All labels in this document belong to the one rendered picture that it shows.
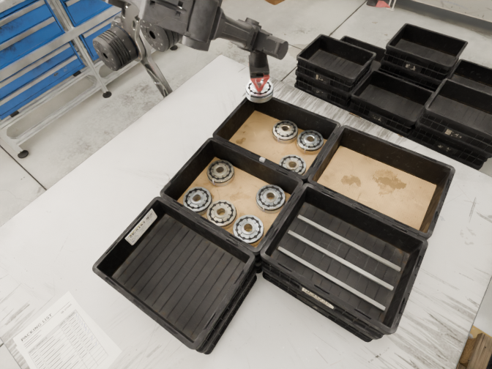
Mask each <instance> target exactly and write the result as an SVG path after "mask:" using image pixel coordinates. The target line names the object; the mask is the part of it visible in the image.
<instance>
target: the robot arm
mask: <svg viewBox="0 0 492 369"><path fill-rule="evenodd" d="M101 1H104V2H106V3H108V4H111V5H113V6H115V7H119V8H122V9H126V7H127V3H128V2H129V3H131V4H132V5H134V6H136V7H137V8H138V10H139V15H138V17H139V18H140V19H142V20H144V21H147V22H150V23H153V24H155V25H157V26H161V27H163V28H165V29H168V30H171V31H174V32H176V33H179V34H182V35H183V37H182V42H181V44H182V45H186V46H187V47H190V48H193V49H194V50H195V49H196V50H199V51H208V50H209V46H210V43H211V40H216V39H217V38H221V39H224V40H229V41H230V42H231V43H233V44H235V45H237V47H238V48H240V49H242V50H244V51H248V52H250V55H249V56H248V59H249V62H248V67H249V72H250V80H251V81H252V83H253V85H254V86H255V88H256V89H257V91H258V92H261V91H262V89H263V87H264V86H265V84H266V83H267V81H268V80H269V63H268V59H267V55H269V56H272V57H274V58H276V59H279V60H282V59H283V58H284V57H285V56H286V54H287V52H288V42H287V41H285V40H282V39H280V38H278V37H275V36H272V34H271V33H269V32H267V31H265V30H263V29H261V26H260V25H259V22H258V21H256V20H253V19H251V18H248V17H247V18H246V19H245V21H243V20H240V19H238V20H234V19H232V18H230V17H228V16H227V15H226V14H225V13H224V11H223V9H222V8H221V4H222V1H223V0H101ZM178 6H179V7H182V8H179V7H178ZM177 11H179V12H177ZM180 12H181V13H180ZM261 79H263V80H264V81H263V83H262V84H261V87H260V88H259V87H258V85H257V83H256V82H261Z"/></svg>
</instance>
